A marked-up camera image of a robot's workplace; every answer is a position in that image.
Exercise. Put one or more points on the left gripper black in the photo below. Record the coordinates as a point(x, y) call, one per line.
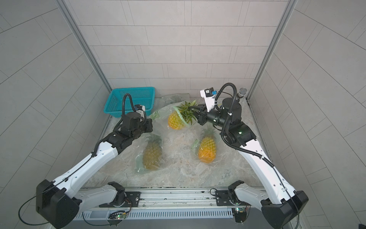
point(148, 123)

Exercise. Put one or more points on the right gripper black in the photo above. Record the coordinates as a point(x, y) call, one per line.
point(204, 116)

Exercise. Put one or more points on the pineapple yellow orange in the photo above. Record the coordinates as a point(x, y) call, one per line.
point(182, 116)

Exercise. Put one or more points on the clear zip-top bag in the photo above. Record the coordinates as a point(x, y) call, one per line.
point(162, 114)
point(139, 167)
point(170, 99)
point(196, 143)

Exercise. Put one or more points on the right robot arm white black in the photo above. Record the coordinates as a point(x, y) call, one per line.
point(279, 202)

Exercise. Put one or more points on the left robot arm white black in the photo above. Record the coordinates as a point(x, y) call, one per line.
point(61, 200)

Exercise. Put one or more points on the left pineapple in bag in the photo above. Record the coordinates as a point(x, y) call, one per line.
point(153, 152)

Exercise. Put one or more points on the pineapple in bag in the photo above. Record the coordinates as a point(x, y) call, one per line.
point(153, 152)
point(207, 147)

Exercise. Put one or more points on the right pineapple in bag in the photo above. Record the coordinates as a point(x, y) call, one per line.
point(207, 147)

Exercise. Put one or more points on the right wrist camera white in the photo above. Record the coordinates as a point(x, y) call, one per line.
point(209, 96)

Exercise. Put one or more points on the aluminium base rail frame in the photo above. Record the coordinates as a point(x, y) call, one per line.
point(187, 204)

